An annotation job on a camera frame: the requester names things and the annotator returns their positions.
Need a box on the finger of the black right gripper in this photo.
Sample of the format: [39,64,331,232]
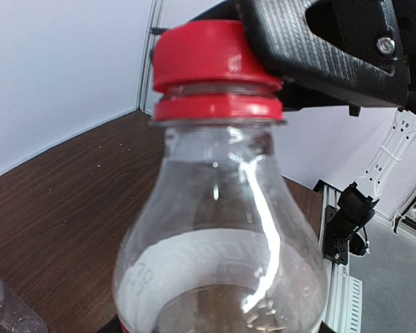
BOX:
[151,0,239,35]
[231,1,410,111]

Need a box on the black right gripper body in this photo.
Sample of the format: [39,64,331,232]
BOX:
[306,1,416,115]

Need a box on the red soda bottle cap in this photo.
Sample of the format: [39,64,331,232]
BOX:
[151,19,284,94]

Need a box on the red label soda bottle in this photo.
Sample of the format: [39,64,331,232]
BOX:
[113,95,327,332]

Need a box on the clear plastic bottle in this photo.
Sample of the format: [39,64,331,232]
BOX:
[0,277,48,333]

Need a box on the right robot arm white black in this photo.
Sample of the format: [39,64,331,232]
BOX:
[151,1,416,254]

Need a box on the right aluminium frame post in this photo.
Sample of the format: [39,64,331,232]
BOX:
[137,0,166,113]

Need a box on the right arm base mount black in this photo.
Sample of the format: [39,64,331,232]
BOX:
[322,205,352,265]

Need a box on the aluminium front rail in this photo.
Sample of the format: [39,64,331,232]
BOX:
[314,180,363,332]

